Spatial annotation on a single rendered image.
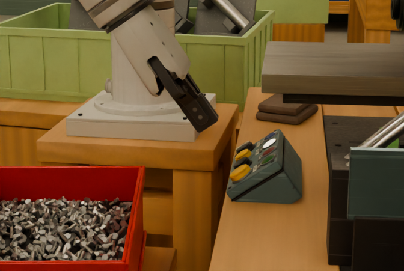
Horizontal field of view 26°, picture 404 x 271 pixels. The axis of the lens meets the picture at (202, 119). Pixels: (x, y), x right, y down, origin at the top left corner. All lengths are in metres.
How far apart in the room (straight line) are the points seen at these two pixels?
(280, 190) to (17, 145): 1.03
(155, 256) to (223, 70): 0.81
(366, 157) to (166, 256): 0.42
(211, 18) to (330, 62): 1.39
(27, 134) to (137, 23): 0.99
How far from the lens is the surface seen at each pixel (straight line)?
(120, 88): 1.62
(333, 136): 1.41
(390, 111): 1.66
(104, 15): 1.07
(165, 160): 1.52
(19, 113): 2.01
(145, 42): 1.05
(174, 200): 1.54
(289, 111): 1.46
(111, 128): 1.56
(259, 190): 1.12
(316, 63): 0.84
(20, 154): 2.04
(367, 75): 0.79
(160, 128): 1.54
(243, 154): 1.19
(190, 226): 1.55
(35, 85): 2.10
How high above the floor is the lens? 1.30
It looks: 16 degrees down
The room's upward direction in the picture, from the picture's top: straight up
